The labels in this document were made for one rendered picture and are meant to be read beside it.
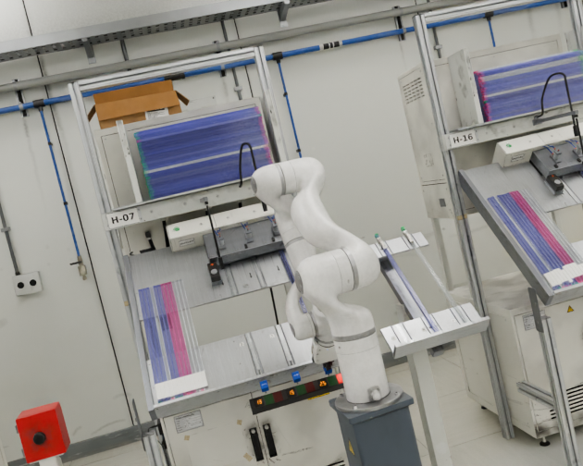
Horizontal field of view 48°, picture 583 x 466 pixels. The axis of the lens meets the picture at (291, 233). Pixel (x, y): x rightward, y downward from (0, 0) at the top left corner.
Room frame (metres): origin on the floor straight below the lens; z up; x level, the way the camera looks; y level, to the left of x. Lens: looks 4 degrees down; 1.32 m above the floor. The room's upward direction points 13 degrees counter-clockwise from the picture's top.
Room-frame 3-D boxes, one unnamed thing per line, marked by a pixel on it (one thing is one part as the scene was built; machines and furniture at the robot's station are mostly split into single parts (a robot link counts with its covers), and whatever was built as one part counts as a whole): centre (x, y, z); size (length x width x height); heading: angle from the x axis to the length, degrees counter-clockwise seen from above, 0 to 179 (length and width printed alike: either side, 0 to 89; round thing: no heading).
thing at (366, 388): (1.75, -0.10, 0.79); 0.19 x 0.19 x 0.18
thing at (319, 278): (1.74, -0.07, 1.00); 0.19 x 0.12 x 0.24; 105
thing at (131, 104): (2.90, 0.42, 1.82); 0.68 x 0.30 x 0.20; 100
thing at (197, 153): (2.63, 0.26, 1.52); 0.51 x 0.13 x 0.27; 100
